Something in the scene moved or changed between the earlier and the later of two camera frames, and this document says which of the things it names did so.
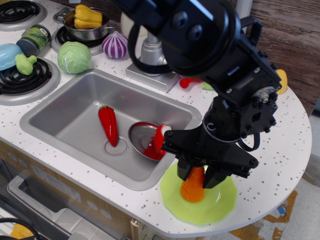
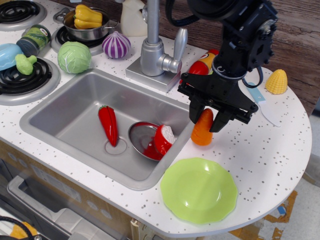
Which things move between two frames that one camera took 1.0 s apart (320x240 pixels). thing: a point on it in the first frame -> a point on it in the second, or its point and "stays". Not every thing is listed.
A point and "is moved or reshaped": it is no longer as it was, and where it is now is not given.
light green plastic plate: (218, 200) stays
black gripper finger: (214, 176) -> (220, 120)
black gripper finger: (183, 170) -> (196, 109)
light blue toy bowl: (8, 52) stays
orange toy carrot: (192, 189) is moved or reshaped
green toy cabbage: (73, 57) stays
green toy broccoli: (24, 64) stays
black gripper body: (198, 145) -> (219, 92)
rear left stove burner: (17, 15) stays
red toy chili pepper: (108, 118) stays
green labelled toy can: (34, 38) stays
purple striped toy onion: (115, 46) stays
